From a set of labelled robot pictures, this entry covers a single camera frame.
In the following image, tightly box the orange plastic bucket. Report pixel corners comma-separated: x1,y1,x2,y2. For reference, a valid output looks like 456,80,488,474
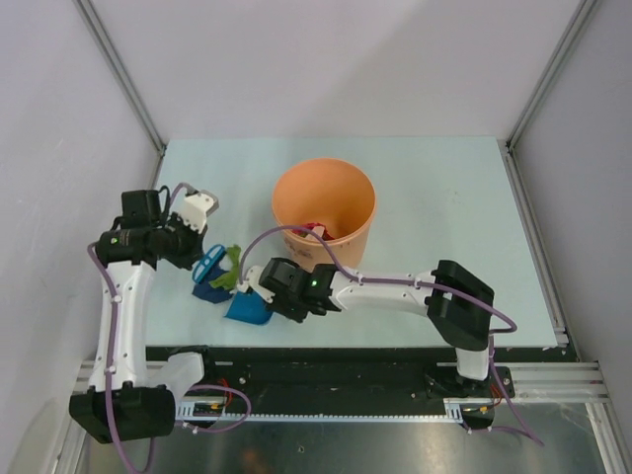
272,157,376,268

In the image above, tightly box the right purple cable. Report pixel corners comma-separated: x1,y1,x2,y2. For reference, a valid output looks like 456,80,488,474
236,226,544,445

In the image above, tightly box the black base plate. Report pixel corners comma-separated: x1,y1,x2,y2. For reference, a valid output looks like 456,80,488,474
145,345,517,416

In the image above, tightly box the blue plastic dustpan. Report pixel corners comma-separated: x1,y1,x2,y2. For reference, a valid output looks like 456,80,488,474
225,292,273,326

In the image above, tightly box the right aluminium corner post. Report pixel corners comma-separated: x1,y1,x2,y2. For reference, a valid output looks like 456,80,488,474
507,0,603,149

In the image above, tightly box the left aluminium corner post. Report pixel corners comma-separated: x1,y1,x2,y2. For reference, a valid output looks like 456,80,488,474
73,0,167,158

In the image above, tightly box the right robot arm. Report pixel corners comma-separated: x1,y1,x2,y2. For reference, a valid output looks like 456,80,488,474
254,258,494,396

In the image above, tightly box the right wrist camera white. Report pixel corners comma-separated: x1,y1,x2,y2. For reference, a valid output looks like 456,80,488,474
236,266,275,303

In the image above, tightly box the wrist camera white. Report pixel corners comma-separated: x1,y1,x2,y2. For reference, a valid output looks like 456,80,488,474
236,266,275,303
180,191,219,235

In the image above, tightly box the red paper scrap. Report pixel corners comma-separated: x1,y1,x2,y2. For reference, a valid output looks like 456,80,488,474
291,222,334,241

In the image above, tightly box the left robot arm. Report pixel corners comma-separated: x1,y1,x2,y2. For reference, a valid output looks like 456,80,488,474
69,184,219,444

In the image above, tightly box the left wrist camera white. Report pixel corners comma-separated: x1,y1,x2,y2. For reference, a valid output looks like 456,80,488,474
180,191,219,235

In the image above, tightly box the blue hand brush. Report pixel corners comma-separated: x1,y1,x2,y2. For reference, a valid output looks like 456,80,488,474
192,244,226,283

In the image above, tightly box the white cable duct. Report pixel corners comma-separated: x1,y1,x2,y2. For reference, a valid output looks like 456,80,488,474
176,397,463,424

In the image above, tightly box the aluminium frame rail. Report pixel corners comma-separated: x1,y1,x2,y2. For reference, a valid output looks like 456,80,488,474
73,362,611,404

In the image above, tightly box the aluminium corner post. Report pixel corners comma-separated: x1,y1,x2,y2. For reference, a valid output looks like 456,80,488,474
507,0,603,149
73,0,167,158

